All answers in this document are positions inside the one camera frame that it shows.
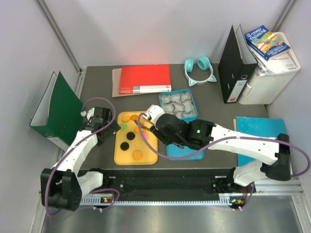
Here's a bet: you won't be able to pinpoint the black cookie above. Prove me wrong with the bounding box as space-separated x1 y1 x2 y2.
126 132 136 140
120 142 129 151

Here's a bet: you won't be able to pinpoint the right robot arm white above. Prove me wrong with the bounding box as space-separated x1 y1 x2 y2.
136 105 291 192

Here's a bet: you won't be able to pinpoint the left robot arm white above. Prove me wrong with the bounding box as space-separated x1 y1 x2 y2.
40 107 120 211

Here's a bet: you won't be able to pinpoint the brown flower cookie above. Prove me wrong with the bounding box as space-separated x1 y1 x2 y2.
130 115 138 121

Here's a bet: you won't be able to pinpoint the green cookie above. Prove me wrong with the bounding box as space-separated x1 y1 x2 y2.
120 123 128 131

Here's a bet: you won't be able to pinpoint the round tan cookie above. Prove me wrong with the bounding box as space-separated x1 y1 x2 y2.
121 114 130 122

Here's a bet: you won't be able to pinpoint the teal tin lid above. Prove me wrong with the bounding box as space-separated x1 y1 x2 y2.
166 145 205 160

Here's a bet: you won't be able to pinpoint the yellow plastic tray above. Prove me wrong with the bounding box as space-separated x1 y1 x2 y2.
114 112 158 166

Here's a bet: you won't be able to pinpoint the teal cookie tin box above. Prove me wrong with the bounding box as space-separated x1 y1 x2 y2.
159 89 198 122

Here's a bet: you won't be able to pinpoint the round orange biscuit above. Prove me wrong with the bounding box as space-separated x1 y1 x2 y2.
132 150 143 161

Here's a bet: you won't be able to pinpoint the brown notebook under red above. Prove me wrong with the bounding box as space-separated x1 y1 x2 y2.
112 68 130 98

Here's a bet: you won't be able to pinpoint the teal cat ear headphones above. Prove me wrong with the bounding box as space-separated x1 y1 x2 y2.
184 56 217 86

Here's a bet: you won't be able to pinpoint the blue folder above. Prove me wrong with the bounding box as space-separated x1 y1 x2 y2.
234 116 292 168

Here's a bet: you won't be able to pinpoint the white storage bin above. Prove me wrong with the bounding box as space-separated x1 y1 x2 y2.
239 32 301 104

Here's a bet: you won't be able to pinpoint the blue paperback book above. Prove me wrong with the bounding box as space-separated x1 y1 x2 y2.
244 25 291 61

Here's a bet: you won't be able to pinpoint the white papers in bin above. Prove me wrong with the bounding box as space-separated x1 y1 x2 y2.
251 48 298 76

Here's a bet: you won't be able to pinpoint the green ring binder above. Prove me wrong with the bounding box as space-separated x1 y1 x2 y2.
29 72 83 151

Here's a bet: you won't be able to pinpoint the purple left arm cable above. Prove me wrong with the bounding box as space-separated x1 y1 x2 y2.
45 97 120 216

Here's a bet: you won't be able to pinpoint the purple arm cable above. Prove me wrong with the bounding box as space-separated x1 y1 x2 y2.
45 97 120 216
137 112 311 212

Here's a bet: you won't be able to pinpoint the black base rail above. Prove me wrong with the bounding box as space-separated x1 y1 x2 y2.
90 168 252 199

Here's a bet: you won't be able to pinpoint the grey slotted cable duct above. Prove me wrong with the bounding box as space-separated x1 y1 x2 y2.
80 196 232 206

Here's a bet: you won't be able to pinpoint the black ring binder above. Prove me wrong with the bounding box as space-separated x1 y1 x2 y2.
218 25 258 103

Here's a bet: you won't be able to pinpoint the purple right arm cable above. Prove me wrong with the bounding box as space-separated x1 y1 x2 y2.
137 112 311 212

